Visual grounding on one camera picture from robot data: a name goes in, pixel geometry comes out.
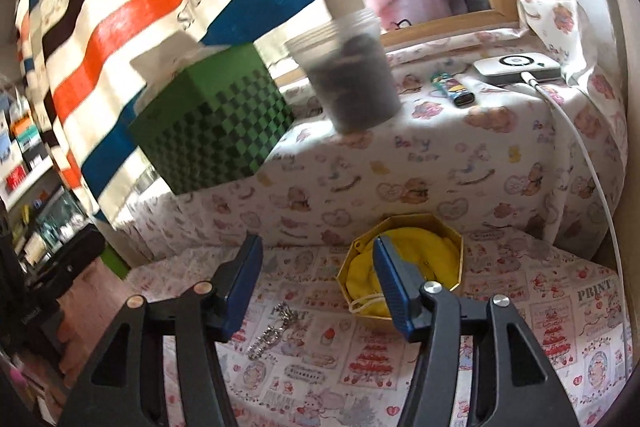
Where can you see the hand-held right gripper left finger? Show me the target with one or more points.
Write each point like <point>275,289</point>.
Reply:
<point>244,279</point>

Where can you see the colourful lighter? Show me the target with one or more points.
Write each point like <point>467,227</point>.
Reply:
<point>452,89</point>

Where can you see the strawberry print cloth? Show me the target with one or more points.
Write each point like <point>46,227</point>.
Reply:
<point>325,372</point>

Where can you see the green block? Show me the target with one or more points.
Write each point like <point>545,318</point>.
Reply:
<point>116,263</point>

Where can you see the shelf with boxes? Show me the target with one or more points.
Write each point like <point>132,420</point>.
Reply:
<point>30,157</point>

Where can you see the black bag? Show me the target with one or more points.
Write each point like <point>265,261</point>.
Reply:
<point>65,264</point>

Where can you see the striped hanging cloth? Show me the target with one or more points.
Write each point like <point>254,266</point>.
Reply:
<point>125,7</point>

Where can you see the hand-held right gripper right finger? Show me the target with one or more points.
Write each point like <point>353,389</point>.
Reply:
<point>395,292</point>

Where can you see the yellow cup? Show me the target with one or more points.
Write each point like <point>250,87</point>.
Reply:
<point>400,223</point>

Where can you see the green checkered box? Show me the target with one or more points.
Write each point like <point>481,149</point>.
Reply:
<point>215,127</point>

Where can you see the bear print cloth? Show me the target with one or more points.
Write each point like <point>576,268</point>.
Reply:
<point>450,157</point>

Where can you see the white flat device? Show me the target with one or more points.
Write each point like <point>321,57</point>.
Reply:
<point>515,64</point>

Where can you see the clear plastic cup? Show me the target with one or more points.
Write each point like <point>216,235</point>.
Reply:
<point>350,82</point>

